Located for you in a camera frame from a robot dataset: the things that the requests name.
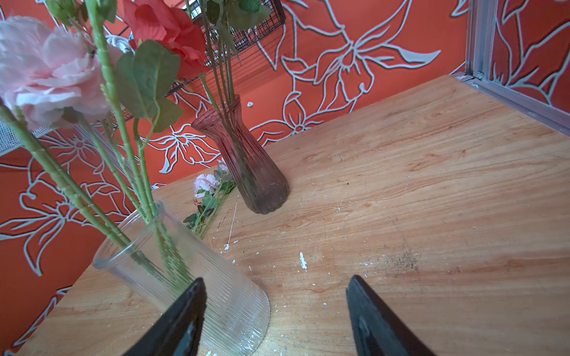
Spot pink flower bunch right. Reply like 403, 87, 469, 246
183, 160, 236, 239

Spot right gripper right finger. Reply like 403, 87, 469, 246
346, 275, 433, 356

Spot red pink mixed stem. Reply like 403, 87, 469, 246
0, 0, 210, 250

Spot large pink peony stem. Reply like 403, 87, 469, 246
183, 1, 273, 118

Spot white mesh wall basket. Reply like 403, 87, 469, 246
1, 123, 55, 157

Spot black wire wall basket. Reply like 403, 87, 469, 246
123, 1, 284, 114

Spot clear frosted glass vase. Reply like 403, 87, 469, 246
92, 201, 272, 356

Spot brown ribbed glass vase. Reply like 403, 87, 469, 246
191, 96, 290, 214

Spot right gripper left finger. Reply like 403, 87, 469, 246
125, 277, 207, 356

